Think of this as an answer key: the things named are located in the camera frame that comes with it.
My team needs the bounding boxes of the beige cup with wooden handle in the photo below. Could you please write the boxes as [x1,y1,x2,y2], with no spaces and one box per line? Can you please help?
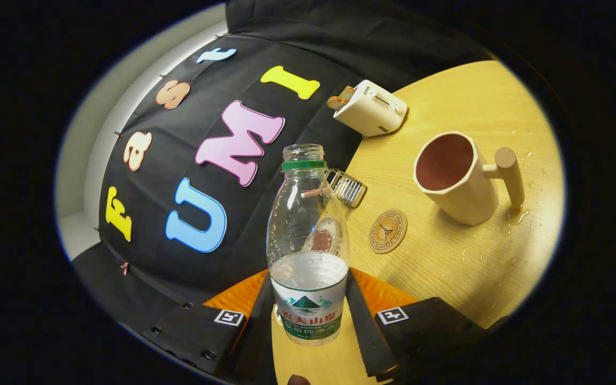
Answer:
[413,131,526,226]

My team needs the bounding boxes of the round wooden coaster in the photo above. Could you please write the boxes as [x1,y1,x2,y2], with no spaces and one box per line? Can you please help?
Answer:
[368,209,408,255]

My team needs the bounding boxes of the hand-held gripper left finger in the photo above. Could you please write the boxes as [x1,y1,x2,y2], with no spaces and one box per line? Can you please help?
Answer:
[140,269,276,383]

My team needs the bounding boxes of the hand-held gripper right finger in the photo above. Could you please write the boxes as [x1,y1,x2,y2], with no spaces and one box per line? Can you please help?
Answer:
[344,267,488,383]

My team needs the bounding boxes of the wooden table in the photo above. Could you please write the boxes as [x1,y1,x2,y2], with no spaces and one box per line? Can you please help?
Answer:
[272,60,566,385]

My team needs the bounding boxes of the white toaster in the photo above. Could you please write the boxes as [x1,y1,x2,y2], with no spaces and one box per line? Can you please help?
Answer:
[333,80,409,137]

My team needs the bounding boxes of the black backdrop cloth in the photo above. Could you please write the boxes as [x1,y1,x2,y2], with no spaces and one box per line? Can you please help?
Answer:
[70,0,496,375]

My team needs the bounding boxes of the metal wire basket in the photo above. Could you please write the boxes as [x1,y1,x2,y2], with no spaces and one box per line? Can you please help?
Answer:
[325,168,368,209]

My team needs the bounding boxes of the clear plastic juice bottle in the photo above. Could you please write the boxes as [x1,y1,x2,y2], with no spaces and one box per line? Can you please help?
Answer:
[266,143,350,347]

